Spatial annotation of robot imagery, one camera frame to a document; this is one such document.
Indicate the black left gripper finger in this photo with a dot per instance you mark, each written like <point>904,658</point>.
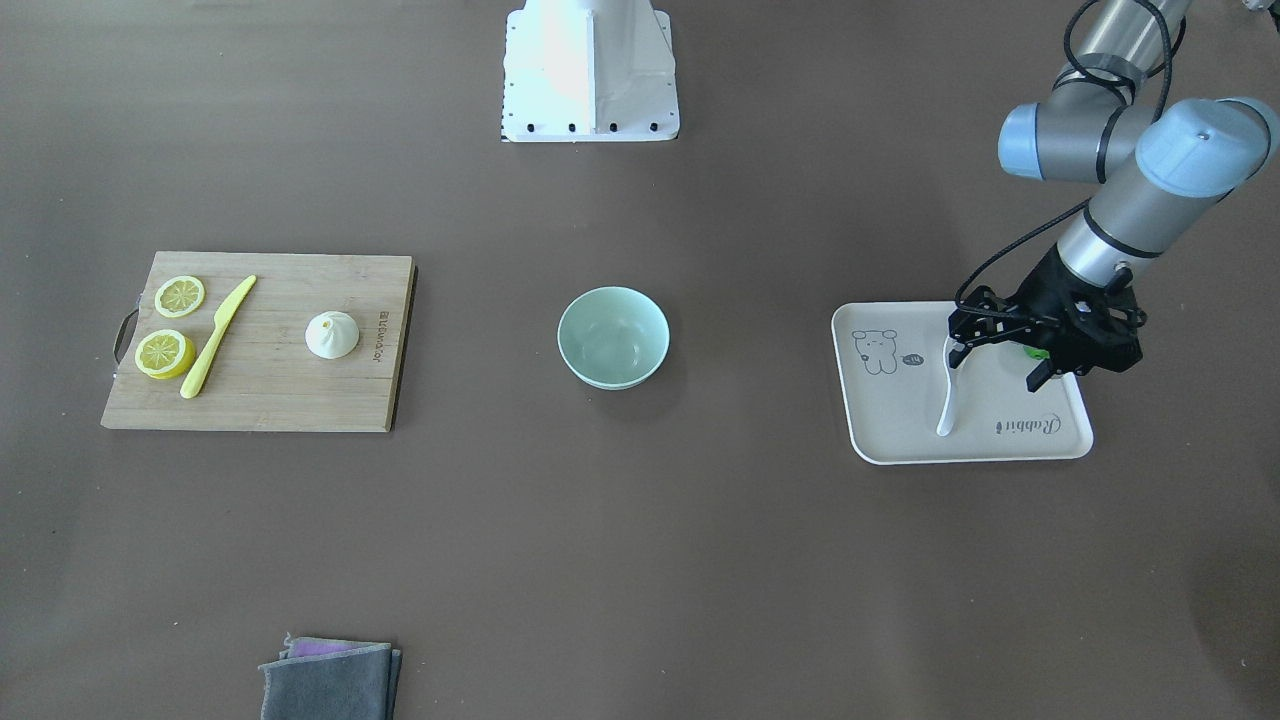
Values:
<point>1044,372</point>
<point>957,353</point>

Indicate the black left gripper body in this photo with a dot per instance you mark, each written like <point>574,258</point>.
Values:
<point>1042,286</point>

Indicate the white plastic spoon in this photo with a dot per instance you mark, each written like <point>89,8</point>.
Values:
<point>948,415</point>

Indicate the white steamed bun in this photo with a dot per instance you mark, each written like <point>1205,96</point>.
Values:
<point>331,335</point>

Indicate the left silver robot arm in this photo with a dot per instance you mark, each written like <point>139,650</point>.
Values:
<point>1158,170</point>

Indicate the mint green bowl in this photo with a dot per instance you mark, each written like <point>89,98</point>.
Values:
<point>613,337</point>

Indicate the cream rabbit tray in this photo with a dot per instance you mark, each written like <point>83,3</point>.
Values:
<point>889,356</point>

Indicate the wooden cutting board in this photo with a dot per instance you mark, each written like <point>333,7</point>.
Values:
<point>263,377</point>

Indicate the grey folded cloth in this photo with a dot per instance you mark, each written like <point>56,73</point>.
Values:
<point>323,678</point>

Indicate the yellow plastic knife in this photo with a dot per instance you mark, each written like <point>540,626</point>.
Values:
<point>196,377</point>

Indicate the lemon half upper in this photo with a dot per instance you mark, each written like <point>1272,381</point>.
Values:
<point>165,354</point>

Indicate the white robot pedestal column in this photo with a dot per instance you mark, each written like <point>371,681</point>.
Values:
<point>589,72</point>

